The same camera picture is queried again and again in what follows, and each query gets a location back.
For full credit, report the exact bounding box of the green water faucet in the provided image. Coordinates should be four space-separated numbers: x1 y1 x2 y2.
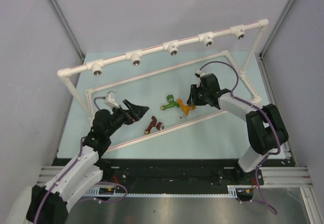
160 95 180 111

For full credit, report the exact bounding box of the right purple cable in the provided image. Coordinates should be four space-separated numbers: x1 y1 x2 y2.
198 61 283 216

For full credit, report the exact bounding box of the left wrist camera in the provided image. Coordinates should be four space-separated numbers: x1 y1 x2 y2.
104 91 119 109

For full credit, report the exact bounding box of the light blue table mat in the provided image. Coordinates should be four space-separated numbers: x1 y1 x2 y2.
57 51 270 159

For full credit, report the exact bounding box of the white PVC pipe frame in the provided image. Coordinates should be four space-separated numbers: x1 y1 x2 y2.
57 19 268 155

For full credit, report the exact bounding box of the dark red water faucet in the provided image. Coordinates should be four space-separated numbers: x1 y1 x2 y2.
144 116 164 135

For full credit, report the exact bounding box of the yellow water faucet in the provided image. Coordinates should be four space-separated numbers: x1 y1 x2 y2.
176 98 196 119

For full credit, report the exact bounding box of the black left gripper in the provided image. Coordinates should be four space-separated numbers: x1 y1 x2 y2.
105 100 148 138

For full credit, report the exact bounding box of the aluminium frame post right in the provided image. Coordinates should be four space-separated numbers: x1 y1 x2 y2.
259 0 297 59

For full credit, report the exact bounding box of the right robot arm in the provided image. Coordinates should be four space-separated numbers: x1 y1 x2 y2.
187 73 289 184

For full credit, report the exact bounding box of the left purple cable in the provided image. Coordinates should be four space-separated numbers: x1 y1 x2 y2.
94 96 108 113

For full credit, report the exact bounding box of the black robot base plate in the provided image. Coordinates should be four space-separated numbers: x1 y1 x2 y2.
97 159 264 195

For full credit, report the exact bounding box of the aluminium frame post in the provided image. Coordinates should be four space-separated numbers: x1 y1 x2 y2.
47 0 85 61
259 0 297 59

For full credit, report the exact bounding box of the purple cable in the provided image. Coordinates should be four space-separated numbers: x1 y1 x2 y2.
198 61 283 216
94 96 108 113

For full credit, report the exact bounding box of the aluminium frame post left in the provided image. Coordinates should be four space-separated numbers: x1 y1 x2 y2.
47 0 85 61

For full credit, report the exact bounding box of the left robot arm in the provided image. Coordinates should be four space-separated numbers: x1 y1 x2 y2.
26 100 149 223

